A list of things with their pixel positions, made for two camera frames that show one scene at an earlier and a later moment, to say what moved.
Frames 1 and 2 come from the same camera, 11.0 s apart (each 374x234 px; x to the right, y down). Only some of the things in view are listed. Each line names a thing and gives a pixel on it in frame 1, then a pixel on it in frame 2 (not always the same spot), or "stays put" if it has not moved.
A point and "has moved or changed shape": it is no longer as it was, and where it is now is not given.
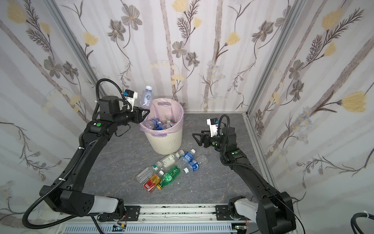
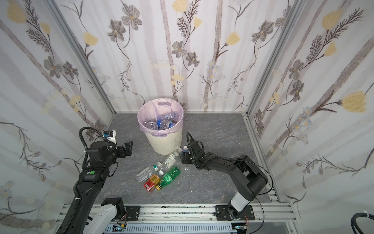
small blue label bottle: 194,165 has moved or changed shape
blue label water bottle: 152,124 stays put
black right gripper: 207,140 → 194,150
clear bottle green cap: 144,175 stays put
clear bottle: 147,97 → 168,116
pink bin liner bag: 159,108 stays put
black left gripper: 138,115 → 125,149
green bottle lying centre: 168,177 stays put
